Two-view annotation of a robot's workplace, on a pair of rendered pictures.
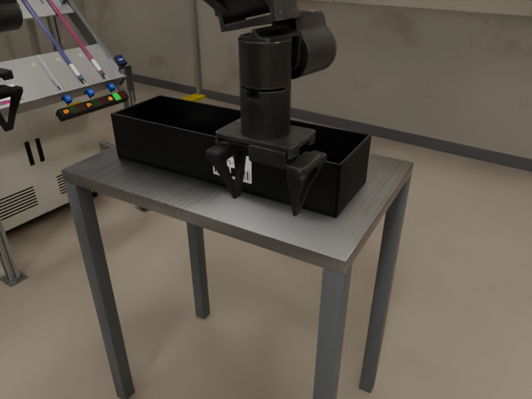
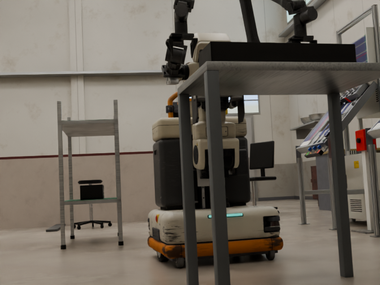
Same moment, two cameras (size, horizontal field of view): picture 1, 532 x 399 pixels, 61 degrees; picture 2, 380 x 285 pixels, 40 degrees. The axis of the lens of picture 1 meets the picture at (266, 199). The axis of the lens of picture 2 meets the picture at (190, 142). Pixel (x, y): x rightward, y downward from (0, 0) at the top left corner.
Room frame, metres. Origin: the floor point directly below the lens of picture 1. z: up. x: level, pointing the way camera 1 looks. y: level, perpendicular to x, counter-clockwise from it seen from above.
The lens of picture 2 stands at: (2.15, -1.54, 0.40)
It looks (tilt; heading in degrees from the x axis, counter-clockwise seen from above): 5 degrees up; 137
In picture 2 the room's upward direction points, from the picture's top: 3 degrees counter-clockwise
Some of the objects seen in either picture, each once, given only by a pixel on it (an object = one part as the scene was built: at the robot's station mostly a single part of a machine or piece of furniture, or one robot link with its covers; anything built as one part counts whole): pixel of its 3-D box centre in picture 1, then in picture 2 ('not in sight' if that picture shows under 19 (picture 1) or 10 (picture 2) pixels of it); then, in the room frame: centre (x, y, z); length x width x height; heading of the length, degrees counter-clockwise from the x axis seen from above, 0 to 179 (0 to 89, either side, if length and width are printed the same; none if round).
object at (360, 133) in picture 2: not in sight; (368, 180); (0.13, 2.23, 0.39); 0.24 x 0.24 x 0.78; 55
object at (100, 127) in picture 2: not in sight; (92, 175); (-1.60, 0.87, 0.55); 0.91 x 0.46 x 1.10; 145
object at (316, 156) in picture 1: (287, 177); (175, 47); (0.48, -0.03, 1.01); 0.07 x 0.07 x 0.09; 60
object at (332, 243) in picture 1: (244, 295); (286, 182); (0.97, 0.06, 0.40); 0.70 x 0.45 x 0.80; 60
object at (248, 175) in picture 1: (233, 146); (276, 63); (0.95, 0.07, 0.86); 0.57 x 0.17 x 0.11; 60
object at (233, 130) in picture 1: (265, 115); (181, 31); (0.50, 0.00, 1.08); 0.10 x 0.07 x 0.07; 60
